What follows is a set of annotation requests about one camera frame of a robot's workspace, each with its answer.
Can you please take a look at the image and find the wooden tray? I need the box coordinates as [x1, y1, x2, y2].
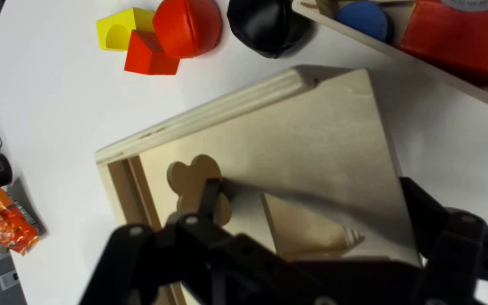
[291, 0, 488, 118]

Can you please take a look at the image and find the large red block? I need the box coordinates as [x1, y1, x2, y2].
[400, 0, 488, 81]

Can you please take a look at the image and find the wooden box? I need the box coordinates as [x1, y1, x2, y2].
[95, 64, 423, 305]

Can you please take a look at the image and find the yellow arch block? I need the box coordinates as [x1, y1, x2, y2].
[96, 7, 156, 52]

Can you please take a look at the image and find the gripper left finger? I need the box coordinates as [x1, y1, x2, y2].
[79, 178, 288, 305]

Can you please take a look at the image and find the orange candy packet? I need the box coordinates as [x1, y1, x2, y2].
[0, 183, 41, 257]

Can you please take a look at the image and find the wooden sliding lid with cutouts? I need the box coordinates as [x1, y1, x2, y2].
[138, 70, 423, 268]

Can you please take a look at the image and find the grey round disc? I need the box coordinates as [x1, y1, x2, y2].
[439, 0, 488, 12]

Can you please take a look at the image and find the red ball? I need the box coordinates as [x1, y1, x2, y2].
[152, 0, 223, 59]

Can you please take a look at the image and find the red cube block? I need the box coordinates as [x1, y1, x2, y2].
[124, 30, 181, 76]

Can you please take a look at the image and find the black ball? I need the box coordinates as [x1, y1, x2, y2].
[226, 0, 312, 59]

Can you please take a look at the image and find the blue round block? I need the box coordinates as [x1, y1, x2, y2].
[334, 0, 394, 43]

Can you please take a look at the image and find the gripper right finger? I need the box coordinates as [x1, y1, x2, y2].
[400, 177, 488, 305]

